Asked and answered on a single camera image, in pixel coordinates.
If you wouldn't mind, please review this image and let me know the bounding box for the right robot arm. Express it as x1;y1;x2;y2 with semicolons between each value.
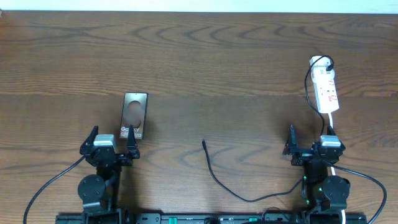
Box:
283;126;351;223

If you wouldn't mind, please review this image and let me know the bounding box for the black USB charging cable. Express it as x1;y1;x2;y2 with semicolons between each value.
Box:
201;55;335;203

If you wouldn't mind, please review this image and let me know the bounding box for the white power strip cord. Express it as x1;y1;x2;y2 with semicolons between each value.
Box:
328;112;346;224

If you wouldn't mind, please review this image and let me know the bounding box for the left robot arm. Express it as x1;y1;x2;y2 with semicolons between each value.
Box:
78;126;140;223

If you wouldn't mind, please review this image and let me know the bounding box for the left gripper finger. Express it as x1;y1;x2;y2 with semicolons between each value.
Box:
81;126;99;149
126;124;138;155

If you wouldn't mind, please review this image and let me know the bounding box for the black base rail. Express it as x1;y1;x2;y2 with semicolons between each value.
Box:
55;212;368;224

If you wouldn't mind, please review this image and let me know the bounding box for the white power strip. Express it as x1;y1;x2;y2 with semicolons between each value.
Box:
310;55;339;114

